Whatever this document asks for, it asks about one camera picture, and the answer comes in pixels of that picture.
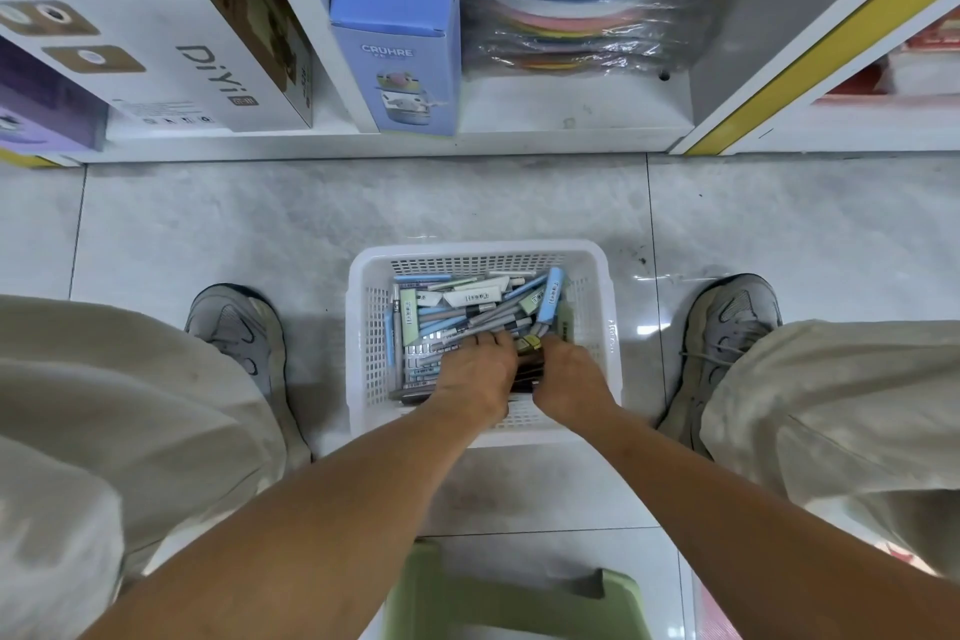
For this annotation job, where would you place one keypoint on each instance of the green plastic stool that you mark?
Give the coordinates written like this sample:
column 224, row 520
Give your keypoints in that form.
column 450, row 602

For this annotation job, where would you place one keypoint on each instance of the person's right forearm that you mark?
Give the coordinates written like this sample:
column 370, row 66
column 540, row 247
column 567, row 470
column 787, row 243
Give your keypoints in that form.
column 735, row 519

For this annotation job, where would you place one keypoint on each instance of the person's left hand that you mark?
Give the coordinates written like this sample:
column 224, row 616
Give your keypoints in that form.
column 476, row 377

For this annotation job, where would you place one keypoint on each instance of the white shelving unit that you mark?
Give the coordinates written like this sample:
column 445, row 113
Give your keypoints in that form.
column 525, row 114

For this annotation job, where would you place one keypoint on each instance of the pink plastic item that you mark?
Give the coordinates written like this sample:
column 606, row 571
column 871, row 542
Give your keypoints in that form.
column 705, row 606

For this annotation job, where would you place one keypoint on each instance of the beige left trouser leg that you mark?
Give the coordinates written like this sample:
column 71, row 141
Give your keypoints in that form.
column 112, row 437

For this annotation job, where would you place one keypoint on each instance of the large white cardboard box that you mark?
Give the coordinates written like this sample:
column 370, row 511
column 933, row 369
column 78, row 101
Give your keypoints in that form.
column 172, row 54

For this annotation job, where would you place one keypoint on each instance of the purple cardboard box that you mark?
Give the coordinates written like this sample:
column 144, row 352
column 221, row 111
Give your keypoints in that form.
column 45, row 107

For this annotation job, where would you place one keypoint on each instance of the person's left forearm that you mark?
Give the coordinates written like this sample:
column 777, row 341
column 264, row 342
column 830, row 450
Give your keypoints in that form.
column 315, row 519

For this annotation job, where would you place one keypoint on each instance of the white plastic mesh basket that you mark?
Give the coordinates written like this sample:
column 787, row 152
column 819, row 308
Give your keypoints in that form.
column 367, row 332

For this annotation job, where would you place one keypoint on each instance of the grey sneaker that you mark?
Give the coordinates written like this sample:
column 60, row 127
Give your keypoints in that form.
column 727, row 332
column 240, row 339

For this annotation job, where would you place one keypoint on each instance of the white shelf with yellow edge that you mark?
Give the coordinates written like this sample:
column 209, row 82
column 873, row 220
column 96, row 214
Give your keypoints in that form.
column 817, row 47

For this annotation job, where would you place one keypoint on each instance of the person's left fingers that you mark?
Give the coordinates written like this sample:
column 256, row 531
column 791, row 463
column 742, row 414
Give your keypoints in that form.
column 496, row 339

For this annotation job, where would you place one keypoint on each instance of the blue cardboard product box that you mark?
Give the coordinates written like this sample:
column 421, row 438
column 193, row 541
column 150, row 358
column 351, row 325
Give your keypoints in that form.
column 394, row 24

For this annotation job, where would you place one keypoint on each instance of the beige trouser leg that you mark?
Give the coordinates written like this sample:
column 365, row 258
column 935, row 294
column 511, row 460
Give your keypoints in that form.
column 112, row 437
column 847, row 407

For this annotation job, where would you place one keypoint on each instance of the grey right sneaker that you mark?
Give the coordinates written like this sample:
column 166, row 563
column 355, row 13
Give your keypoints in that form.
column 727, row 332

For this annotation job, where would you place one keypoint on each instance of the grey left sneaker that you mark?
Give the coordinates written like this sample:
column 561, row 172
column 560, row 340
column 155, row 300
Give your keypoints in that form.
column 240, row 339

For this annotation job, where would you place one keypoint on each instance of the pile of packaged pens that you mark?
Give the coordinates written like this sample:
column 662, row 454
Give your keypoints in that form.
column 450, row 324

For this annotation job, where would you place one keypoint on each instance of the person's right fingers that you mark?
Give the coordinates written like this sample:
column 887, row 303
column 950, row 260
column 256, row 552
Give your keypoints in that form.
column 550, row 347

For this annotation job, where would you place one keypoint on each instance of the red and white packets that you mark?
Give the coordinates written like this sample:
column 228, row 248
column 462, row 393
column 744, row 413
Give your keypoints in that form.
column 900, row 69

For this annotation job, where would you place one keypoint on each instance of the person's right hand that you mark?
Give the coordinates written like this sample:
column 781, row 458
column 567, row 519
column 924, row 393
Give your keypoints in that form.
column 571, row 384

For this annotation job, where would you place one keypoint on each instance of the beige right trouser leg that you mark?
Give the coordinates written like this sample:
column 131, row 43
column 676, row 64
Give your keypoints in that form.
column 847, row 407

